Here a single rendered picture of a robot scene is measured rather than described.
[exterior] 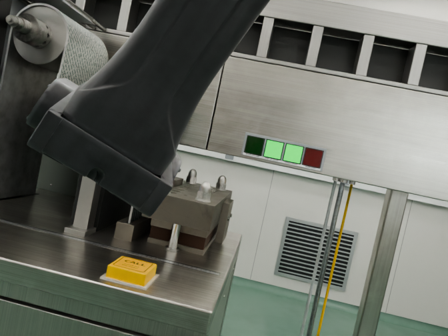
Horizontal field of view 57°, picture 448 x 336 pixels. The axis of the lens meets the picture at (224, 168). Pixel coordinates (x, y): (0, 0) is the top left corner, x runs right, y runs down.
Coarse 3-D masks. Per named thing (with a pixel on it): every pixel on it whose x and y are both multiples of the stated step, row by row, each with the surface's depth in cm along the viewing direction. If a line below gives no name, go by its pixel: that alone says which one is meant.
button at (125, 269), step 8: (112, 264) 71; (120, 264) 72; (128, 264) 73; (136, 264) 74; (144, 264) 74; (152, 264) 75; (112, 272) 70; (120, 272) 70; (128, 272) 70; (136, 272) 70; (144, 272) 70; (152, 272) 74; (120, 280) 70; (128, 280) 70; (136, 280) 70; (144, 280) 70
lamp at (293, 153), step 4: (288, 144) 124; (288, 148) 124; (292, 148) 124; (296, 148) 124; (300, 148) 124; (288, 152) 124; (292, 152) 124; (296, 152) 124; (300, 152) 124; (284, 156) 124; (288, 156) 124; (292, 156) 124; (296, 156) 124; (300, 156) 124; (288, 160) 124; (292, 160) 124; (296, 160) 124
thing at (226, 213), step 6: (228, 204) 107; (222, 210) 108; (228, 210) 107; (222, 216) 108; (228, 216) 109; (222, 222) 108; (228, 222) 114; (222, 228) 108; (216, 234) 108; (222, 234) 108; (216, 240) 108; (222, 240) 108
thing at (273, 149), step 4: (268, 140) 125; (268, 144) 125; (272, 144) 125; (276, 144) 125; (280, 144) 124; (268, 148) 125; (272, 148) 125; (276, 148) 125; (280, 148) 124; (268, 152) 125; (272, 152) 125; (276, 152) 125; (280, 152) 124; (268, 156) 125; (272, 156) 125; (276, 156) 125; (280, 156) 125
